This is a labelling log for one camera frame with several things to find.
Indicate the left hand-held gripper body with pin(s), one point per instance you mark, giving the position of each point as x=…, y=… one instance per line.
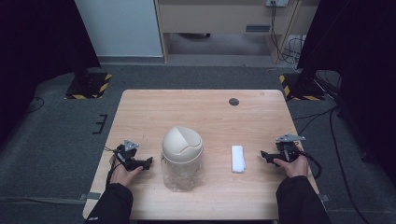
x=127, y=151

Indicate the grey table bracket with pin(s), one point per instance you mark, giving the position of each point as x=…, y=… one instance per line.
x=323, y=197
x=89, y=196

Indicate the beige wooden cabinet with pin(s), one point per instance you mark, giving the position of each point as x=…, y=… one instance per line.
x=230, y=28

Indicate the black floor bracket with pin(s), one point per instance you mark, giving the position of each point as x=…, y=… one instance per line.
x=100, y=123

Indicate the black round table grommet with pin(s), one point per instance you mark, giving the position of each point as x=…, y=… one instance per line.
x=233, y=101

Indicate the white wall panel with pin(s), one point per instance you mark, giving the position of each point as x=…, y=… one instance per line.
x=120, y=28

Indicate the white tissue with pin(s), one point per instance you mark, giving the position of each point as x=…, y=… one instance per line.
x=238, y=158

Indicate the clear trash can beige lid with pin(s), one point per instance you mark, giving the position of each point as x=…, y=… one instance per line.
x=182, y=158

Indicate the person's right hand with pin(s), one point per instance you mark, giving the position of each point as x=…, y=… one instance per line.
x=292, y=166

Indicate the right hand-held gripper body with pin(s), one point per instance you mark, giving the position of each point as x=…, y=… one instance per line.
x=288, y=148

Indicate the black curtain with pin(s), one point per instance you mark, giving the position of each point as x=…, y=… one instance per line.
x=355, y=77
x=40, y=56

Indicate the black stand base hazard stripes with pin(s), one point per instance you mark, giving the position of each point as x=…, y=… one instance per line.
x=88, y=85
x=300, y=87

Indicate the person's left hand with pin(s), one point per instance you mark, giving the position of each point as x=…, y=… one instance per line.
x=124, y=174

